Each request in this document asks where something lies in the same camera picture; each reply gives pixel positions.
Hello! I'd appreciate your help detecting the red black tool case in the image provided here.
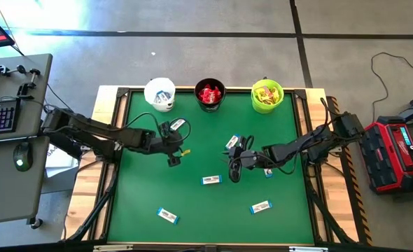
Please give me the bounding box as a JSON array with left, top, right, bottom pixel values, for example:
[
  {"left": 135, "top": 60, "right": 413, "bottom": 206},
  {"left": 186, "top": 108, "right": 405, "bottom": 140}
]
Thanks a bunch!
[{"left": 362, "top": 117, "right": 413, "bottom": 195}]

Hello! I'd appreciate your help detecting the lime green plastic bucket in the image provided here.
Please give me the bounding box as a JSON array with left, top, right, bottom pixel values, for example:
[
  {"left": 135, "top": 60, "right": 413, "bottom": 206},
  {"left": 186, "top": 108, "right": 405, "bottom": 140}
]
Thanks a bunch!
[{"left": 251, "top": 78, "right": 285, "bottom": 115}]

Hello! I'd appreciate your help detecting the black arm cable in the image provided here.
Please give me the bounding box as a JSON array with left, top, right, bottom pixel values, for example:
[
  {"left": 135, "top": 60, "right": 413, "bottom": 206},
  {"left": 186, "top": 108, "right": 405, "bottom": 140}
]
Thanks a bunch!
[
  {"left": 319, "top": 97, "right": 334, "bottom": 124},
  {"left": 227, "top": 153, "right": 244, "bottom": 184},
  {"left": 122, "top": 111, "right": 193, "bottom": 144}
]

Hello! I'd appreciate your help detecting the white printed sheet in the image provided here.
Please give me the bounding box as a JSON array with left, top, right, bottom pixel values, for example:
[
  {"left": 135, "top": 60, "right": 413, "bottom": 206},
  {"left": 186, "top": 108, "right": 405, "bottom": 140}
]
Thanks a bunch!
[{"left": 45, "top": 139, "right": 80, "bottom": 176}]

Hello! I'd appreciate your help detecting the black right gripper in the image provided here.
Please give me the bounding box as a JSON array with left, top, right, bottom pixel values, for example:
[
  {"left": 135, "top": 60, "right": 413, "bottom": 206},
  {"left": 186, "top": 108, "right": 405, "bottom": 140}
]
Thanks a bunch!
[{"left": 223, "top": 135, "right": 262, "bottom": 183}]

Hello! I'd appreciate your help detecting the silver metal bracket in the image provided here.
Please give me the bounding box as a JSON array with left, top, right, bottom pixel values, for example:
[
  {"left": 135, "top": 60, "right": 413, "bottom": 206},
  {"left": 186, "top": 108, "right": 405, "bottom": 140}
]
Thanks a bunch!
[
  {"left": 288, "top": 246, "right": 329, "bottom": 252},
  {"left": 93, "top": 244, "right": 134, "bottom": 252}
]

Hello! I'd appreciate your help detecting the black computer mouse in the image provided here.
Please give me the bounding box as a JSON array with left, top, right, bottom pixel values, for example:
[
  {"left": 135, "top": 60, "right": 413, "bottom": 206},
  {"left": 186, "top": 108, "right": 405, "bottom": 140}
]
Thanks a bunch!
[{"left": 13, "top": 141, "right": 34, "bottom": 172}]

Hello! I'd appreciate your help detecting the black aluminium table frame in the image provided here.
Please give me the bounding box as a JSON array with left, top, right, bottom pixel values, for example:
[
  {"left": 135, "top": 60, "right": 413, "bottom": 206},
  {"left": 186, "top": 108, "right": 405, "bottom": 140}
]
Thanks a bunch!
[{"left": 61, "top": 85, "right": 372, "bottom": 252}]

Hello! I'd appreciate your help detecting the white jack-o-lantern bucket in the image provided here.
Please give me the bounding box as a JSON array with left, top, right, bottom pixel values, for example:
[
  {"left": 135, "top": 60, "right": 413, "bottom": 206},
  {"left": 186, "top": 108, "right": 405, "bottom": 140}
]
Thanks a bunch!
[{"left": 143, "top": 76, "right": 177, "bottom": 113}]

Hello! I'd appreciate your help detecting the grey desk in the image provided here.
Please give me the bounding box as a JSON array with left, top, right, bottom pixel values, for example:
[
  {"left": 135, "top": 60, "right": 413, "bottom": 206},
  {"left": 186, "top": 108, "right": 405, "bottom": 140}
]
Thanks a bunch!
[{"left": 0, "top": 53, "right": 53, "bottom": 225}]

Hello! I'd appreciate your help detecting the black monster face bucket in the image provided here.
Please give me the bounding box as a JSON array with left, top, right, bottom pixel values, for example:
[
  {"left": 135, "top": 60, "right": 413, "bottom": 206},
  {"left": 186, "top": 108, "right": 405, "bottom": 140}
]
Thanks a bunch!
[{"left": 193, "top": 77, "right": 227, "bottom": 113}]

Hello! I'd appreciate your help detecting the black floor cable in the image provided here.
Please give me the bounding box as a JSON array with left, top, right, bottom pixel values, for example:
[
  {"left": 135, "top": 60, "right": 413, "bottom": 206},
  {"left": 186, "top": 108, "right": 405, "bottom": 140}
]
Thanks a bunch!
[{"left": 370, "top": 51, "right": 413, "bottom": 113}]

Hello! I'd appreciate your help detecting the black keyboard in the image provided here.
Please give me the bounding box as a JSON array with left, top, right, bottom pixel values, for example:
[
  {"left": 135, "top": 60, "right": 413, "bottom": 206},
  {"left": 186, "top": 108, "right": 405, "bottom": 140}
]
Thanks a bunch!
[{"left": 0, "top": 97, "right": 22, "bottom": 136}]

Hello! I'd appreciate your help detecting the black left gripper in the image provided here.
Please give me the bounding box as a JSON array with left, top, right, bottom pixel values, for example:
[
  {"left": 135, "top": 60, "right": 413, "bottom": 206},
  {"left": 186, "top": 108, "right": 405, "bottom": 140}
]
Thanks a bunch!
[{"left": 153, "top": 120, "right": 186, "bottom": 168}]

